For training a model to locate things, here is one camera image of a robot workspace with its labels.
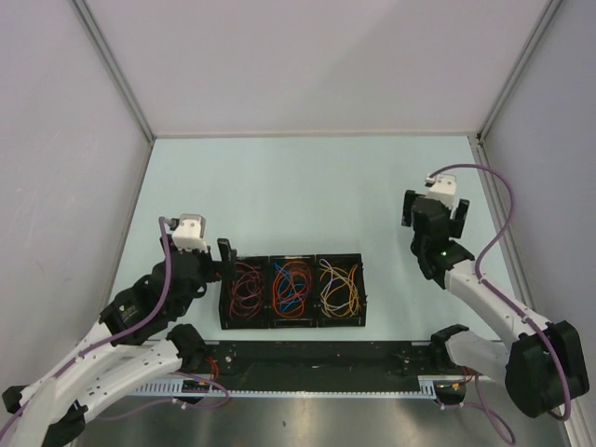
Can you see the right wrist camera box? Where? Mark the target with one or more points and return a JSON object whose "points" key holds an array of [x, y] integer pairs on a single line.
{"points": [[441, 187]]}

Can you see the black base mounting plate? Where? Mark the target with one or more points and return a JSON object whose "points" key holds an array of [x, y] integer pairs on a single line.
{"points": [[324, 366]]}

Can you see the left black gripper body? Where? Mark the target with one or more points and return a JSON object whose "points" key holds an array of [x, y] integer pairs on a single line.
{"points": [[212, 270]]}

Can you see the aluminium side rail right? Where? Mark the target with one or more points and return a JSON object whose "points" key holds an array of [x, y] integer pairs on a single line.
{"points": [[501, 204]]}

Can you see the black three-compartment tray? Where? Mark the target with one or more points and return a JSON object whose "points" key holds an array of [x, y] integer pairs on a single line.
{"points": [[295, 291]]}

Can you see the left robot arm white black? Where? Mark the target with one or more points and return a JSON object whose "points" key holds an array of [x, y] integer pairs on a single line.
{"points": [[56, 409]]}

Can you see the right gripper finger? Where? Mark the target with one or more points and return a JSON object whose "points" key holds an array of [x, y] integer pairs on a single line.
{"points": [[409, 197], [460, 215]]}

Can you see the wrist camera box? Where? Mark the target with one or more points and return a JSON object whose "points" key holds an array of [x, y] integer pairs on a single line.
{"points": [[441, 187], [188, 233]]}

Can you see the aluminium corner post left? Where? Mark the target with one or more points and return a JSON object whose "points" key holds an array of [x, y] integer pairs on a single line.
{"points": [[109, 61]]}

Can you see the grey slotted cable duct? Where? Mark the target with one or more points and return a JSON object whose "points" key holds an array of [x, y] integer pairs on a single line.
{"points": [[186, 388]]}

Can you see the aluminium frame rail front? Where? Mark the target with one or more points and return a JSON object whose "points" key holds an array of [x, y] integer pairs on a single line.
{"points": [[168, 355]]}

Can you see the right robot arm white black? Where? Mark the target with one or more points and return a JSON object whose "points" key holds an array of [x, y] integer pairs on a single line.
{"points": [[540, 363]]}

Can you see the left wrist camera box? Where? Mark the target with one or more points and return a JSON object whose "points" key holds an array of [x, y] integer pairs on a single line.
{"points": [[188, 233]]}

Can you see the aluminium corner post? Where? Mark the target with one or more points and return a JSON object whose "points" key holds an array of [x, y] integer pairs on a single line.
{"points": [[109, 61], [536, 36]]}

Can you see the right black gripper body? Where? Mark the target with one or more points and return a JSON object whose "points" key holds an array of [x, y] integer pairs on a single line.
{"points": [[451, 223]]}

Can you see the aluminium corner post right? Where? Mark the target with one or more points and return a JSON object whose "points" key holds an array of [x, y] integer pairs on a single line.
{"points": [[536, 36]]}

